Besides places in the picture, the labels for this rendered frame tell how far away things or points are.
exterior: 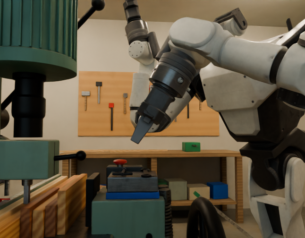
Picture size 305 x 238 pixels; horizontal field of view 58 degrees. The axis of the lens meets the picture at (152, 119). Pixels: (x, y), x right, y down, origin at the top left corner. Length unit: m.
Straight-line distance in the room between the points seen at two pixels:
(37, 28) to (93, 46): 3.57
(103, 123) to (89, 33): 1.28
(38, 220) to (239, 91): 0.63
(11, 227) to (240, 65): 0.49
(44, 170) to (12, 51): 0.21
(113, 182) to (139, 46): 0.60
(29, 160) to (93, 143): 3.38
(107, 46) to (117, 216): 3.64
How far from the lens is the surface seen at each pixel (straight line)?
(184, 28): 0.61
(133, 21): 1.09
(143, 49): 1.01
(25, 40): 0.52
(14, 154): 0.55
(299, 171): 1.03
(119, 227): 0.54
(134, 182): 0.53
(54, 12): 0.55
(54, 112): 4.00
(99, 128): 3.87
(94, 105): 3.90
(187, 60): 0.61
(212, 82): 0.92
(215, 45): 0.58
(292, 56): 0.53
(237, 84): 0.86
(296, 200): 1.03
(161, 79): 0.59
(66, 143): 3.96
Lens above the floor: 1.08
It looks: 3 degrees up
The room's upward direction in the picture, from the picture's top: straight up
